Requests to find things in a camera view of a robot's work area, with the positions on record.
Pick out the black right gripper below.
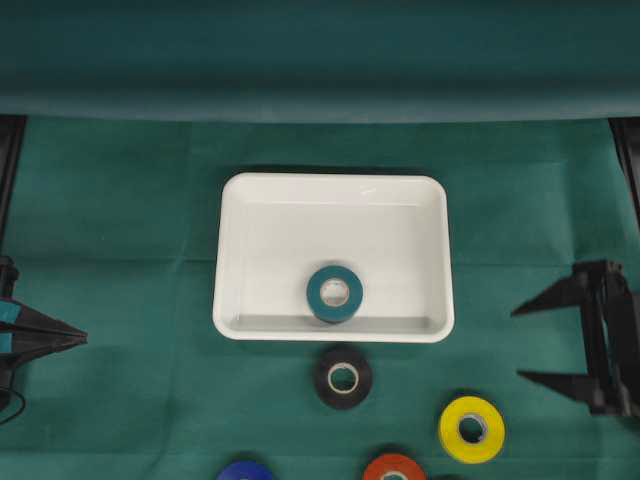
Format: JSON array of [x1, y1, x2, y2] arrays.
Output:
[[511, 260, 639, 417]]

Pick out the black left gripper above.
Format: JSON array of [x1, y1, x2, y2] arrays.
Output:
[[1, 256, 88, 400]]

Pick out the yellow tape roll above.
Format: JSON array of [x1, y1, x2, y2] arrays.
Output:
[[438, 395, 506, 464]]

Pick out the red tape roll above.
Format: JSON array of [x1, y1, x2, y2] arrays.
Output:
[[362, 453, 428, 480]]

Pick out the green tape roll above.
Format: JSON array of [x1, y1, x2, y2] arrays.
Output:
[[306, 265, 364, 324]]

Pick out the blue tape roll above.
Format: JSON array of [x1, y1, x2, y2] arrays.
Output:
[[216, 460, 275, 480]]

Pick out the black tape roll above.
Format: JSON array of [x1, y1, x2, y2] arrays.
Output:
[[313, 346, 374, 410]]

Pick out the white plastic tray case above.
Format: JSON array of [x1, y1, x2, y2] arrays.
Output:
[[212, 173, 455, 344]]

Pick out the green backdrop curtain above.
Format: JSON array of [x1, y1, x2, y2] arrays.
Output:
[[1, 1, 639, 123]]

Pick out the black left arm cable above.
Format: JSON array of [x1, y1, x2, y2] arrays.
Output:
[[0, 387, 29, 426]]

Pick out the black left frame rail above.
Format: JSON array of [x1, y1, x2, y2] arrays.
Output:
[[1, 114, 27, 242]]

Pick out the black frame rail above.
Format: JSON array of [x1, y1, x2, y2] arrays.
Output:
[[1, 114, 27, 242], [608, 117, 640, 221]]

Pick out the black right frame rail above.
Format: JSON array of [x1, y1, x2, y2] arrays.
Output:
[[608, 117, 640, 221]]

